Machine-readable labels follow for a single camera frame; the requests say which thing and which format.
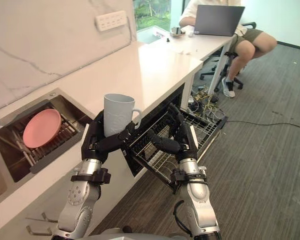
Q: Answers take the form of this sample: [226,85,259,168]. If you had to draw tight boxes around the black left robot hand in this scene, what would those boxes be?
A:
[80,108,139,162]

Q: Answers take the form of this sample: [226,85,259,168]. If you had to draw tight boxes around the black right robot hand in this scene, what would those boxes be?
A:
[148,102,199,161]

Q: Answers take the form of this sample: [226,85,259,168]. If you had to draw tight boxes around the pale blue ceramic mug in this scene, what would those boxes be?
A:
[103,93,142,138]

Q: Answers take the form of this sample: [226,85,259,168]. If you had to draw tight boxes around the stainless steel sink basin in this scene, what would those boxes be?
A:
[0,93,96,183]

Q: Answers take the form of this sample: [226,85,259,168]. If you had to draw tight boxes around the pink plastic plate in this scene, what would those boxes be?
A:
[22,108,62,149]

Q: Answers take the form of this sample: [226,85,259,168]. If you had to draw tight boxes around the black office chair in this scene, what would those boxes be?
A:
[199,21,257,93]

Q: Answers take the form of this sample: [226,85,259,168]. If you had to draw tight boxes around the white desk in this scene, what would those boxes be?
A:
[137,24,238,96]

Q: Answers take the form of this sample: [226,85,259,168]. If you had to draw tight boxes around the person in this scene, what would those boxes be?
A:
[179,0,278,98]

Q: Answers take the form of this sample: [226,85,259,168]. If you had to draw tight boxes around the grey laptop computer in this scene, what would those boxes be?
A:
[193,4,246,37]

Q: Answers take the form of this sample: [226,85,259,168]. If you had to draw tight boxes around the window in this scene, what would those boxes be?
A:
[132,0,172,32]

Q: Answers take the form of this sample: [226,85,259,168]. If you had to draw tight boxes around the dishwasher wire rack drawer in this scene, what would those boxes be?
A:
[126,99,228,195]

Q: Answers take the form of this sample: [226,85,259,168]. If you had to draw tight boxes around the tangled cables on floor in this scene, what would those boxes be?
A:
[188,84,228,123]

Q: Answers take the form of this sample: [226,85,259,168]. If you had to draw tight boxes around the wire dish rack in sink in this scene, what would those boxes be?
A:
[12,112,78,168]

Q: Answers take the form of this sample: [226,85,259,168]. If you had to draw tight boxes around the metal cabinet handle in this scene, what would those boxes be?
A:
[41,211,59,223]
[26,225,56,238]

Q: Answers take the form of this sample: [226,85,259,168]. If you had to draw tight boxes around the black cable on floor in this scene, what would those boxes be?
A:
[226,119,300,131]

